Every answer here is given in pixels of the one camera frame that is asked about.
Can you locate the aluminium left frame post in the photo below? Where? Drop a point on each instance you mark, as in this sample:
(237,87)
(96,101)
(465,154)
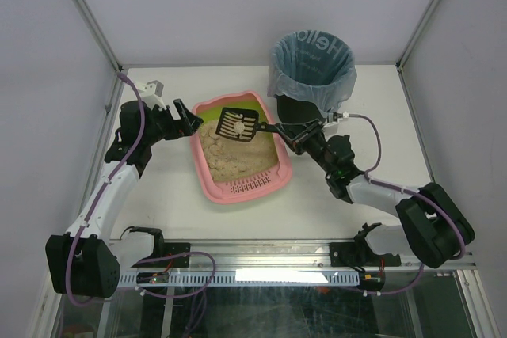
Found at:
(96,31)

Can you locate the white slotted cable duct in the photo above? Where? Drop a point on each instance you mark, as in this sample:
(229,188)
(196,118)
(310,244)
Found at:
(263,277)

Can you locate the black slotted litter scoop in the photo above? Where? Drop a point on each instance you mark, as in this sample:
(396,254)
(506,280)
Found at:
(251,119)

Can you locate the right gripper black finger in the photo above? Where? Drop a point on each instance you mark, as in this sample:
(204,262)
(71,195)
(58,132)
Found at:
(296,141)
(299,128)

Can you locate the black bin with blue liner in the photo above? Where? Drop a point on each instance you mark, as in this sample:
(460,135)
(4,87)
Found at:
(311,74)

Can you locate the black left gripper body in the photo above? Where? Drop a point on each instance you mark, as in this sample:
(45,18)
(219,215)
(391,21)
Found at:
(170,123)

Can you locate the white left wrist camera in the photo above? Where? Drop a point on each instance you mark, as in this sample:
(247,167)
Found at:
(151,94)

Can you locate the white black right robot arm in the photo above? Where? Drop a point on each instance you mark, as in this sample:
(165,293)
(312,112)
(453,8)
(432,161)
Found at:
(431,226)

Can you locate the beige litter clump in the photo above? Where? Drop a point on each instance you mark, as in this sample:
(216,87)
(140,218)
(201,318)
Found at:
(239,127)

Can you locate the pink cat litter box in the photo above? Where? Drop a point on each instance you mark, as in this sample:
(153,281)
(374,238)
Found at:
(247,188)

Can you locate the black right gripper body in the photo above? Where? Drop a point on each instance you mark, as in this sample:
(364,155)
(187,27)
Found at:
(305,138)

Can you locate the beige pellet cat litter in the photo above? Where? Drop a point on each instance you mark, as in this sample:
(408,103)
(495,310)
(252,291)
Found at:
(229,160)

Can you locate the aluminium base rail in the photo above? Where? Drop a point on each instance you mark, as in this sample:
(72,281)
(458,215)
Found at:
(299,254)

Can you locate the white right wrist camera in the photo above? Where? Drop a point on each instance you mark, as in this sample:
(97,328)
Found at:
(332,120)

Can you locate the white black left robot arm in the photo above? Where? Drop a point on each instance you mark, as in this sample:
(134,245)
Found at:
(83,261)

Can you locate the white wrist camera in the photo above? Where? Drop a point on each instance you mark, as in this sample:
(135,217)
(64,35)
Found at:
(151,94)
(332,120)

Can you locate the aluminium frame post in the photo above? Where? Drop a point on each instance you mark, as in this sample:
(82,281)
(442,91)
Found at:
(96,31)
(417,33)

